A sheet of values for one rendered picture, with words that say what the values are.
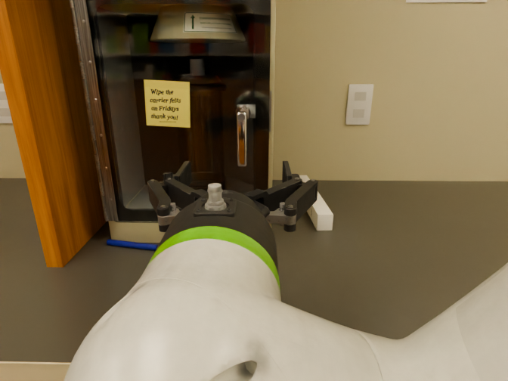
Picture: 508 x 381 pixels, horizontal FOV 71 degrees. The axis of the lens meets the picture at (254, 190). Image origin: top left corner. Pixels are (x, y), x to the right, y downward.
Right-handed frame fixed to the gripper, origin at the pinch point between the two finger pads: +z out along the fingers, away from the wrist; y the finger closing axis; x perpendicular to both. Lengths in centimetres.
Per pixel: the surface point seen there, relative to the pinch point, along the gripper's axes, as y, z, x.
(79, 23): 25.2, 14.5, -20.3
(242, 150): -0.4, 9.5, -1.0
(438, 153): -57, 59, 12
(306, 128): -17, 59, 5
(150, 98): 15.1, 14.6, -8.6
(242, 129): -0.5, 9.4, -4.3
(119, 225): 24.2, 16.0, 15.7
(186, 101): 9.1, 14.5, -8.1
